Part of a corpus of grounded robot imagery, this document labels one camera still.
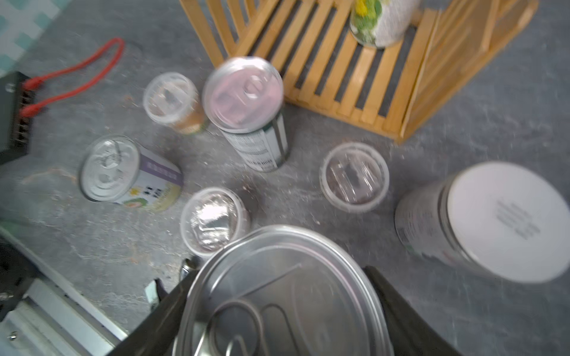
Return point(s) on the small clear-lid jar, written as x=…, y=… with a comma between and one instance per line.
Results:
x=172, y=100

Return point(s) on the black network switch box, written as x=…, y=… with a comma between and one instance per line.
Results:
x=15, y=130

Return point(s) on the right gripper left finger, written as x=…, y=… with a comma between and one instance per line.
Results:
x=155, y=335

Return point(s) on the silver pull-tab can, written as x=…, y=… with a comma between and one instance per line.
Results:
x=282, y=290

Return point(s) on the small clear-lid cup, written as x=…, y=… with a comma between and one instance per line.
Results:
x=213, y=218

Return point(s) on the white-lid white can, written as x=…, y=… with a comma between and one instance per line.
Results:
x=496, y=219

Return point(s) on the purple label pull-tab can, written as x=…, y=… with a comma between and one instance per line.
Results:
x=118, y=170

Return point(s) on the tall green seed can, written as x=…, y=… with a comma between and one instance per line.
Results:
x=244, y=98

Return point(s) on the green yellow white-lid can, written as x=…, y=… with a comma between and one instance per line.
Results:
x=381, y=23

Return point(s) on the wooden two-tier shelf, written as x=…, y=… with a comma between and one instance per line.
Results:
x=390, y=92

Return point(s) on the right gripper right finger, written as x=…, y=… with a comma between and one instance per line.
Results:
x=409, y=333

